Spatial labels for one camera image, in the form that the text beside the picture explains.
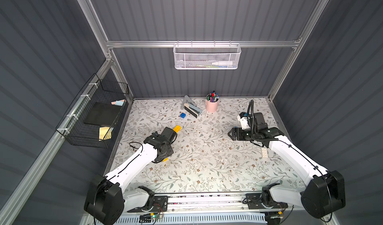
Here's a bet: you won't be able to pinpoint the long yellow lego brick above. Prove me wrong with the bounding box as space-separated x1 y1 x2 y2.
173 125 182 133

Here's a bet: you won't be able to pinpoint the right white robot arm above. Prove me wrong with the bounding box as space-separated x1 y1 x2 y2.
228 112 346 219

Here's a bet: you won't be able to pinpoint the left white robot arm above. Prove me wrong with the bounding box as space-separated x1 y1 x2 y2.
84 125 181 225

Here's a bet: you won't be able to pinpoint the white lego plate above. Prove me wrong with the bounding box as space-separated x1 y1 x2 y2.
261 148 268 158

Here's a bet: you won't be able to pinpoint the grey stapler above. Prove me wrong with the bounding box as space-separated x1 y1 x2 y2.
181 95 202 118

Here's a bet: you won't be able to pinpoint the pink pen cup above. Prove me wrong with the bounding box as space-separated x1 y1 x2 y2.
205 95 219 113

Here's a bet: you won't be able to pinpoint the pens in cup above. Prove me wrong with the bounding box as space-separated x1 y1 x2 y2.
206 91 219 103

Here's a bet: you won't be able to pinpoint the pastel eraser block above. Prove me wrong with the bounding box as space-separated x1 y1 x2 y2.
111 99 125 106

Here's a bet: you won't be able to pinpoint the yellow sticky notes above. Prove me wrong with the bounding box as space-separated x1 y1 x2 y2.
99 127 114 141

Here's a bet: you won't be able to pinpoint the black notebook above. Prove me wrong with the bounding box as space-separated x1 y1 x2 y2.
84 102 121 127

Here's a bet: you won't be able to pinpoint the white tube in basket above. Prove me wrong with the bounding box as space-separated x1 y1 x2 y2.
212 61 233 67

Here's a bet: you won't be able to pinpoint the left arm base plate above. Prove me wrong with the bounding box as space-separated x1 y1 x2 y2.
127 196 169 213

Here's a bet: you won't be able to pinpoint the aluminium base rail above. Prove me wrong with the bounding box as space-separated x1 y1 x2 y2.
86 191 327 215

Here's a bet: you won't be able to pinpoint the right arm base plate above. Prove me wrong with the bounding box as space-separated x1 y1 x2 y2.
242 193 289 211

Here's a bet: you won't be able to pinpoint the black wire basket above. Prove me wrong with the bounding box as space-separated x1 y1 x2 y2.
56 74 130 149

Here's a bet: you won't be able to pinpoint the white wire mesh basket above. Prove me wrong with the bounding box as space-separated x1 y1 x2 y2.
173 42 241 70

